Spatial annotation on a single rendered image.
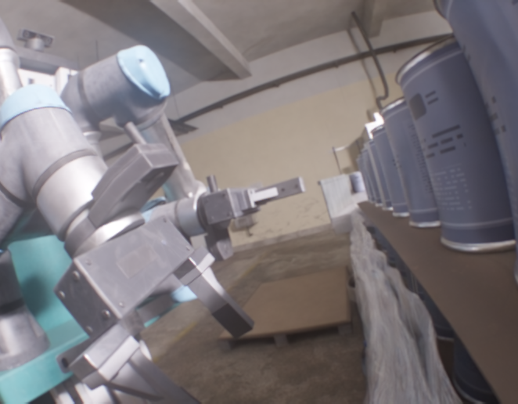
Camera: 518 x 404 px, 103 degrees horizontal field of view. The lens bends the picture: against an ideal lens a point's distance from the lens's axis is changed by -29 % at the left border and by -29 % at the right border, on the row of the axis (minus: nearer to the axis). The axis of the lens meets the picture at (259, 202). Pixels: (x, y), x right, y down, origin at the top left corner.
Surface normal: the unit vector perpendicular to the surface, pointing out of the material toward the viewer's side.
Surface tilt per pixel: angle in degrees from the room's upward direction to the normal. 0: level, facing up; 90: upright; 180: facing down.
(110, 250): 67
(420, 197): 89
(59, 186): 86
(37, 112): 75
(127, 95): 142
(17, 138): 90
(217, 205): 88
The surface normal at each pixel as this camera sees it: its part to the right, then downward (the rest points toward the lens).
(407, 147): -0.94, 0.25
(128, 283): 0.74, -0.62
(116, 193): -0.18, 0.19
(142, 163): 0.12, -0.07
